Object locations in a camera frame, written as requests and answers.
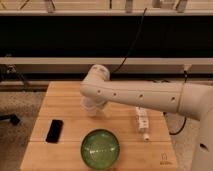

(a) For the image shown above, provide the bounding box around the green ceramic bowl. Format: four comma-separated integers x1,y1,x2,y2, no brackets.
80,129,120,171

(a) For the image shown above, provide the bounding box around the black hanging cable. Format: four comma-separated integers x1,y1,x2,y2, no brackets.
112,7,148,74

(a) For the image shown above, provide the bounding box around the white tube with cap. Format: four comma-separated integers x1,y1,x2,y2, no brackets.
136,107,150,141

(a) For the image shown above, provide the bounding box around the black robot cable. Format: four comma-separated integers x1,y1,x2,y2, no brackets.
168,115,188,136

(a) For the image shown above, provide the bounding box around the black chair base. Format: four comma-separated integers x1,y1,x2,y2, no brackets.
0,114,20,125

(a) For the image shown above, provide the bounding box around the translucent white cup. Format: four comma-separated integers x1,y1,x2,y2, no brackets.
81,97,97,117

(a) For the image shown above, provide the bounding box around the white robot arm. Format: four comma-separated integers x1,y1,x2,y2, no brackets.
80,65,213,171

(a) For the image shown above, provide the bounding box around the black smartphone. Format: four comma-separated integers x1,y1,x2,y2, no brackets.
46,119,63,143

